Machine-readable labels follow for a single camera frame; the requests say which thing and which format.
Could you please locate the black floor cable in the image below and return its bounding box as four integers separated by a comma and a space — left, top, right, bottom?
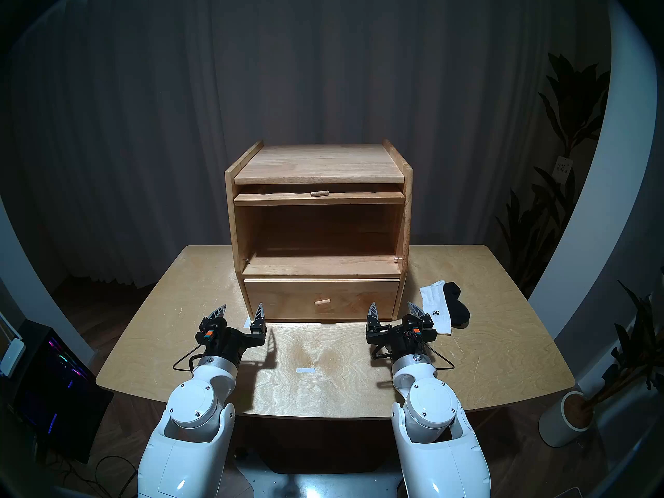
52, 453, 138, 498

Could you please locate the wooden drawer with peg handle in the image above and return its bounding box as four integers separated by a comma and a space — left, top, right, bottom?
244, 278, 401, 321

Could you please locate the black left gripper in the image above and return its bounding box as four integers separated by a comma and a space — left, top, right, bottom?
195, 302, 268, 368

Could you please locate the wooden cabinet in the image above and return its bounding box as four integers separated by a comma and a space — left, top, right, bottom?
225, 139, 414, 322

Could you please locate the black computer tower with lights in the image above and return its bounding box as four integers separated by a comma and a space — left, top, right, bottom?
10, 320, 115, 464

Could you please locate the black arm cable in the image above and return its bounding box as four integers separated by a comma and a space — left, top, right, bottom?
173, 347, 204, 372
423, 341, 455, 370

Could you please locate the wooden flip door with peg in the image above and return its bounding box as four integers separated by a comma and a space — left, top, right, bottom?
233, 189, 406, 207

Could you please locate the white curved arch pillar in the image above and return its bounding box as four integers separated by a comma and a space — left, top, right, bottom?
0, 191, 96, 368
527, 0, 659, 342

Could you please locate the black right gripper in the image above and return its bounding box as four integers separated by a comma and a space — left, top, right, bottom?
366, 301, 436, 360

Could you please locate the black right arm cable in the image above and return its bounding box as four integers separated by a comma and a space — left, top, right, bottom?
423, 341, 455, 370

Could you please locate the white sock with black logo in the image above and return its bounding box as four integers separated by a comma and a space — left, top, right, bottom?
419, 280, 453, 336

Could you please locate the tall dark leafy plant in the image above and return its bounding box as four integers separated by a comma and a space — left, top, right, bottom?
495, 53, 613, 298

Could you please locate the dark potted plant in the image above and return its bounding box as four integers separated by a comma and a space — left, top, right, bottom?
581, 266, 664, 414

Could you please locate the white router box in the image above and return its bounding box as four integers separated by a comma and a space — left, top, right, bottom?
0, 310, 26, 378

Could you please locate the grey curtain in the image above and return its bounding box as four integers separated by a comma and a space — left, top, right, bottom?
0, 0, 613, 290

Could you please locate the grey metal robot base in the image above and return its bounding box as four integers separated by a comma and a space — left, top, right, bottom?
236, 450, 405, 498

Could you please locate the white round plant pot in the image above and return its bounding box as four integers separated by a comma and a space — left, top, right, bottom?
538, 391, 594, 448

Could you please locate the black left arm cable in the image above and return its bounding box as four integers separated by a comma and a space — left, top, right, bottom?
173, 347, 204, 372

